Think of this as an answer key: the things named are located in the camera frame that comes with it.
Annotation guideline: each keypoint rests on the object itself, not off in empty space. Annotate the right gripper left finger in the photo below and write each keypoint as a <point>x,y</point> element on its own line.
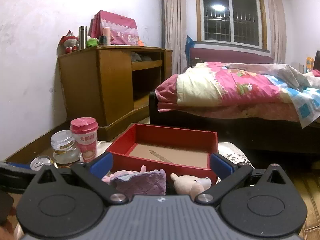
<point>92,173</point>

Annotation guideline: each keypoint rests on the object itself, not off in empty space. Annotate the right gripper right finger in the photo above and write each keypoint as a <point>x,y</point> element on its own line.
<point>232,177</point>

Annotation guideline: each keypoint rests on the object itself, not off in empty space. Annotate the beige teddy bear plush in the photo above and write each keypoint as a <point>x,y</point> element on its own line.
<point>190,185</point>

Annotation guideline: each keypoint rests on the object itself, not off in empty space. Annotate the purple quilted cloth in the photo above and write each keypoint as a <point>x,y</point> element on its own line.
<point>149,183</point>

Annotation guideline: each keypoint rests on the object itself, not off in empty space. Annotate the pink pig plush toy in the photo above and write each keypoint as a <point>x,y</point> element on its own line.
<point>107,178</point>

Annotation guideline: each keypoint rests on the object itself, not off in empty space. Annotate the floral tablecloth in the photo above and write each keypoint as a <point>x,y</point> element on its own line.
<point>226,149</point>

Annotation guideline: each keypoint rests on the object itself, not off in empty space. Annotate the yellow drink can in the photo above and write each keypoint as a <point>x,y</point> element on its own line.
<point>38,162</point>

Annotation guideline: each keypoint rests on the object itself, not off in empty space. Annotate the glass coffee jar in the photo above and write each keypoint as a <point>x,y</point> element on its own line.
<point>65,150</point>

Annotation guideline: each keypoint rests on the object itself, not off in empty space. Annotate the pink milk tea cup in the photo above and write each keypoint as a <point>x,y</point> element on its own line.
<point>85,133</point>

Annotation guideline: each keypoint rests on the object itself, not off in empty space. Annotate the red cardboard box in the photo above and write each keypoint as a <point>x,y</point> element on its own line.
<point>175,150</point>

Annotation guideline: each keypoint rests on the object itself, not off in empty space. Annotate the pink floral quilt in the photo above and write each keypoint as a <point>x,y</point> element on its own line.
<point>236,90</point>

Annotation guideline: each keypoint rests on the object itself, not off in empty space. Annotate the wooden desk cabinet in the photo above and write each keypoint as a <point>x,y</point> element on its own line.
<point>112,84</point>

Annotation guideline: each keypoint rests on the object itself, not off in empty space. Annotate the green plush toy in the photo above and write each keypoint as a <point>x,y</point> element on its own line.
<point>92,42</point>

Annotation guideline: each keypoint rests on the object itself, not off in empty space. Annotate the red santa doll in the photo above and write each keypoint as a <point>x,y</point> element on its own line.
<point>69,42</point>

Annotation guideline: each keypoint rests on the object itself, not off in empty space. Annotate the yellow bottle on nightstand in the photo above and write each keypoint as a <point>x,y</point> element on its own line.
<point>309,64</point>

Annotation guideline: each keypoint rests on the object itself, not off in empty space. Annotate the pink tumbler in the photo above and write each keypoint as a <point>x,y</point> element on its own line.
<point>107,33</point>

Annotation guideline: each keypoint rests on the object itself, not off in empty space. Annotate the steel thermos bottle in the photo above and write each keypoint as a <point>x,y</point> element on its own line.
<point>82,38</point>

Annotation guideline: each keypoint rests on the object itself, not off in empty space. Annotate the right beige curtain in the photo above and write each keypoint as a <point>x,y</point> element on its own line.
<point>278,30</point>

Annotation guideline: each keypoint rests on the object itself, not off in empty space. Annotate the beige curtain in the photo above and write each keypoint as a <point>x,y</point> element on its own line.
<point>175,26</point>
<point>278,30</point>

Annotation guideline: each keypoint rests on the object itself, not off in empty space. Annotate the left beige curtain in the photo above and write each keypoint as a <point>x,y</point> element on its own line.
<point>175,26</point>

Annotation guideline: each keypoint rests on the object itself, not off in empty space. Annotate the dark bed frame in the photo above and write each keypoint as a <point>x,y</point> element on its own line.
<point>263,141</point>

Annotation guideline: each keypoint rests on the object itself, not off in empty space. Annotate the window with wooden frame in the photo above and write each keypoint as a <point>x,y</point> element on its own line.
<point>232,22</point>

